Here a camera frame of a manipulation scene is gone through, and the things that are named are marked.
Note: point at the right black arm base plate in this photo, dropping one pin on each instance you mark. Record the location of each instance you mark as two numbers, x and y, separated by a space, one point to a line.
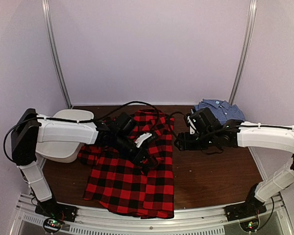
242 210

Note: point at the white plastic bin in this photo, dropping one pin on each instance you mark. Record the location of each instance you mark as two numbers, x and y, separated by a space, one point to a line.
59 151

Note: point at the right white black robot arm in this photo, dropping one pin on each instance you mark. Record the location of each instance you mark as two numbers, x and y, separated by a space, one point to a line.
206 131

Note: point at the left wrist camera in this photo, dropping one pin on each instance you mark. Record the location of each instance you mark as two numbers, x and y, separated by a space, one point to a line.
145 138

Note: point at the left circuit board with leds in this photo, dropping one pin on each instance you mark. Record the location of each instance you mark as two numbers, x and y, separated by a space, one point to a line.
51 225

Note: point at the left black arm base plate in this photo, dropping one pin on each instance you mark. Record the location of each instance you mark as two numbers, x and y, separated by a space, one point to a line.
59 211

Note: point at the red black plaid shirt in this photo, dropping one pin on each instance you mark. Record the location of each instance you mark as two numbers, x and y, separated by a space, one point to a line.
120 186

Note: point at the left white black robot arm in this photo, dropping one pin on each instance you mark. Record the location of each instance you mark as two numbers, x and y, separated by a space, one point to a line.
33 128

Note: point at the left aluminium corner post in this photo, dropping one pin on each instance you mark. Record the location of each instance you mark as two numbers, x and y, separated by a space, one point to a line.
54 52

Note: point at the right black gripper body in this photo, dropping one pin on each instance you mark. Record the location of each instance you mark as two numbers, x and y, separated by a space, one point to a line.
200 144

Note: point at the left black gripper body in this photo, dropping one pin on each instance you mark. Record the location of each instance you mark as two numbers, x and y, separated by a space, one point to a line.
136 157

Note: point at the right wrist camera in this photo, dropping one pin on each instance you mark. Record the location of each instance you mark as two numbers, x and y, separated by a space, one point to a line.
190 124

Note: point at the aluminium corner post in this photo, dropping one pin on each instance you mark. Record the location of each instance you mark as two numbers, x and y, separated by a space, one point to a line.
250 24
54 52

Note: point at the blue checked folded shirt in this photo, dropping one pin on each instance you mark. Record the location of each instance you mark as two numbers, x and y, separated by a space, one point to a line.
221 109

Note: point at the right circuit board with leds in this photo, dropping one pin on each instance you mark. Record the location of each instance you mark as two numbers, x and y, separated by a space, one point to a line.
249 226

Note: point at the right aluminium corner post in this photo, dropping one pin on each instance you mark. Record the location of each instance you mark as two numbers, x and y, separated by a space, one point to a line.
250 24

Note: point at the aluminium front frame rail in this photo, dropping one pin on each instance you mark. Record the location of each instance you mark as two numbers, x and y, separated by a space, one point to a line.
199 221

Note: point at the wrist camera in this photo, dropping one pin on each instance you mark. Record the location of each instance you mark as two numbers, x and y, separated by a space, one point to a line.
190 124
145 138

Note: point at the circuit board with leds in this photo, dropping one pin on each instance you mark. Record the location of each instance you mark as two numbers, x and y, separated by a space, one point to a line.
51 225
249 226

